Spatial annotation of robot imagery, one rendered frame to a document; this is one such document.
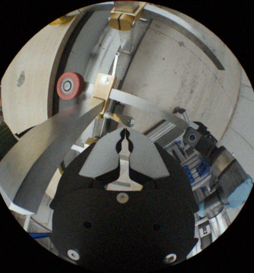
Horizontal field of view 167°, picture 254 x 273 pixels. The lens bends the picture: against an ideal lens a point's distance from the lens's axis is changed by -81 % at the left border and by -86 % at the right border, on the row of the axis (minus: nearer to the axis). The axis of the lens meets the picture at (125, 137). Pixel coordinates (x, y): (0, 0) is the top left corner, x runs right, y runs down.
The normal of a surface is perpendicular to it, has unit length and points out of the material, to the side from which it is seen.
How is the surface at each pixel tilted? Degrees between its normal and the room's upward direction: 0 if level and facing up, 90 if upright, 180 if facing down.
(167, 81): 0
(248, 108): 90
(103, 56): 0
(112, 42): 0
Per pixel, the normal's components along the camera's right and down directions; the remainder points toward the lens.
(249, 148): -0.95, -0.27
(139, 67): -0.01, 0.53
